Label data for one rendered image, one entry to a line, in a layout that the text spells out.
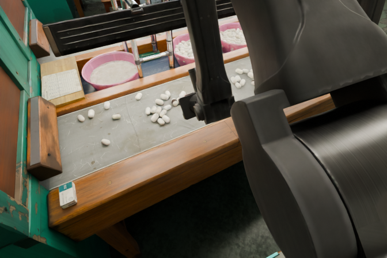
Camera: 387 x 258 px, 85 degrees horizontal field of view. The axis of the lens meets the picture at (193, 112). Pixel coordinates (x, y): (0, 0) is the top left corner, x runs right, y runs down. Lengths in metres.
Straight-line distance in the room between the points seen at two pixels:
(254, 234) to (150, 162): 0.90
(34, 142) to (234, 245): 1.09
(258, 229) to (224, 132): 0.82
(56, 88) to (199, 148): 0.65
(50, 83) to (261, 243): 1.32
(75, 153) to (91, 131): 0.10
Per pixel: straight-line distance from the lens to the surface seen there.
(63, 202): 0.69
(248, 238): 1.41
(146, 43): 1.23
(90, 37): 0.66
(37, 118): 0.81
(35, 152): 0.71
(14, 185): 0.66
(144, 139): 0.77
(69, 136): 0.87
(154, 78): 0.96
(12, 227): 0.59
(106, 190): 0.68
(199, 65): 0.39
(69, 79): 1.06
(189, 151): 0.69
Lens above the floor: 1.35
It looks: 47 degrees down
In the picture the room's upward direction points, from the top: straight up
